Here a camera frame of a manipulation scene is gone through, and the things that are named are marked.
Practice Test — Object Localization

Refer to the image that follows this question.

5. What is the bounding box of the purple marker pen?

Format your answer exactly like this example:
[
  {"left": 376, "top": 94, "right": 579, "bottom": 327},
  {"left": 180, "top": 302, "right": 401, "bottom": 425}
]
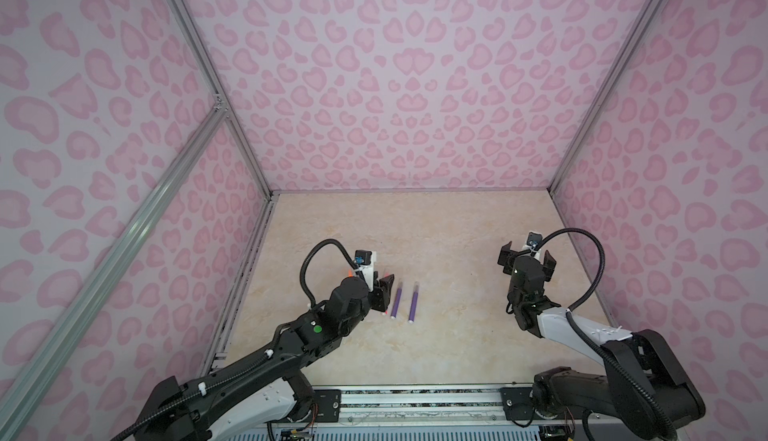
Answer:
[
  {"left": 408, "top": 283, "right": 420, "bottom": 324},
  {"left": 390, "top": 282, "right": 403, "bottom": 319}
]

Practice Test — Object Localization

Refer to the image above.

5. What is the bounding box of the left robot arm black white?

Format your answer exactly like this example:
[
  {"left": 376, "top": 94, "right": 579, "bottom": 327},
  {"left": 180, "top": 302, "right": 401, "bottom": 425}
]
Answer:
[{"left": 117, "top": 275, "right": 395, "bottom": 440}]

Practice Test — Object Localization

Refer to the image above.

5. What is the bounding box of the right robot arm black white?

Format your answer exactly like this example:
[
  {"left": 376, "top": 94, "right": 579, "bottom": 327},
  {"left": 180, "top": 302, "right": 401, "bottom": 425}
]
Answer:
[{"left": 498, "top": 241, "right": 706, "bottom": 440}]

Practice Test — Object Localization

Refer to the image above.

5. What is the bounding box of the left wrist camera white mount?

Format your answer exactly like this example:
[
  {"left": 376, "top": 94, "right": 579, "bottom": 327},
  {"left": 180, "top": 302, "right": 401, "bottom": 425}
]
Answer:
[{"left": 354, "top": 250, "right": 377, "bottom": 290}]

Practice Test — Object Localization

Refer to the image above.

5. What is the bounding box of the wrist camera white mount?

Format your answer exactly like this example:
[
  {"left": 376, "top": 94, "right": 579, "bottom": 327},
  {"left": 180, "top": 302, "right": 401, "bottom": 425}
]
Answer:
[
  {"left": 354, "top": 250, "right": 377, "bottom": 290},
  {"left": 525, "top": 231, "right": 544, "bottom": 256}
]

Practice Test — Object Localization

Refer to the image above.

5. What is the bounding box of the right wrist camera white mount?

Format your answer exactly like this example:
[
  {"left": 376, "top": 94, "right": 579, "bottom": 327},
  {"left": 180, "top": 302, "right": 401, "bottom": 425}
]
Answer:
[{"left": 525, "top": 231, "right": 544, "bottom": 256}]

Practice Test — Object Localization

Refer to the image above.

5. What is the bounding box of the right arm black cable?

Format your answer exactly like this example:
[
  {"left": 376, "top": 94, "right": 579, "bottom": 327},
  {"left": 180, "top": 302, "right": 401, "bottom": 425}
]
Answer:
[{"left": 530, "top": 227, "right": 679, "bottom": 439}]

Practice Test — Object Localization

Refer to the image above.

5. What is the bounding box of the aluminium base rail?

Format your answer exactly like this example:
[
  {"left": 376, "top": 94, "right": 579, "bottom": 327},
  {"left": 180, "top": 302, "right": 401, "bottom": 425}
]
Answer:
[{"left": 161, "top": 383, "right": 685, "bottom": 441}]

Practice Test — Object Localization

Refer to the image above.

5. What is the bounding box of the aluminium corner frame post left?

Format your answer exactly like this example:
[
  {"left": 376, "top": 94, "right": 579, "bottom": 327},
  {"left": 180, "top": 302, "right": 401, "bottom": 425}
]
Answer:
[{"left": 166, "top": 0, "right": 273, "bottom": 200}]

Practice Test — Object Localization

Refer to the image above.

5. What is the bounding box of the aluminium corner frame post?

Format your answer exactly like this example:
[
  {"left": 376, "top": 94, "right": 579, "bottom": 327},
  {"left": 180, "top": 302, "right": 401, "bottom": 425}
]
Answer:
[
  {"left": 547, "top": 0, "right": 668, "bottom": 197},
  {"left": 166, "top": 0, "right": 273, "bottom": 200}
]

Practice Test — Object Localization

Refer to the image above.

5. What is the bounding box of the aluminium diagonal frame bar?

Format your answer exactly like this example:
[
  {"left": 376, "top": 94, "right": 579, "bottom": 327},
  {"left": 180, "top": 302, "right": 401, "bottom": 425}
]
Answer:
[{"left": 1, "top": 106, "right": 227, "bottom": 440}]

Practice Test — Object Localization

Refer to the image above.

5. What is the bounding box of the aluminium corner frame post right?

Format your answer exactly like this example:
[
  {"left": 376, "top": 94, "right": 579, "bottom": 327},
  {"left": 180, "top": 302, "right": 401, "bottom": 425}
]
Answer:
[{"left": 547, "top": 0, "right": 668, "bottom": 197}]

